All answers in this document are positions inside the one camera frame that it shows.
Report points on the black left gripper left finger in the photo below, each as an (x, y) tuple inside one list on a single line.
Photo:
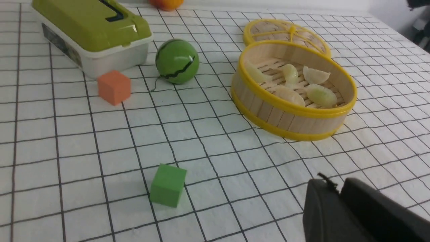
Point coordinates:
[(326, 218)]

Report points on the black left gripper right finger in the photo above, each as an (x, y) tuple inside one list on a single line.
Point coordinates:
[(385, 219)]

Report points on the pale green dumpling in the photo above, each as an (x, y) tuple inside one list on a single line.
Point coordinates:
[(290, 74), (258, 76), (320, 95)]

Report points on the white dumpling front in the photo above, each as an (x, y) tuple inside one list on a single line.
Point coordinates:
[(289, 95)]

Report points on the white dumpling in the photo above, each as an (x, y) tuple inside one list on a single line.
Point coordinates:
[(289, 95), (314, 76)]

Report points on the pale green dumpling bottom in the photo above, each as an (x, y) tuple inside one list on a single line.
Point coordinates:
[(290, 74)]

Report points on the bamboo steamer tray yellow rim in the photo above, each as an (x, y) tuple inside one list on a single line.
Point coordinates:
[(275, 115)]

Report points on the bamboo steamer lid yellow rim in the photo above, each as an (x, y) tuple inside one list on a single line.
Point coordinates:
[(273, 29)]

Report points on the green foam cube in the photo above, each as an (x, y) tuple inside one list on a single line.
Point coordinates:
[(167, 185)]

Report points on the green toy watermelon ball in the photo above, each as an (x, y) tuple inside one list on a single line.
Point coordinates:
[(177, 61)]

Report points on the orange foam cube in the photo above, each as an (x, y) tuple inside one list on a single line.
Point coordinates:
[(114, 87)]

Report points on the white grid-pattern tablecloth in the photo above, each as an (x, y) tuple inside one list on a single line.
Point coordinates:
[(76, 169)]

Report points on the orange mandarin fruit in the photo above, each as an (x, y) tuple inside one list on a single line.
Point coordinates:
[(166, 5)]

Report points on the green lidded white box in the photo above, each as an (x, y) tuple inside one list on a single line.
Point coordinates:
[(98, 36)]

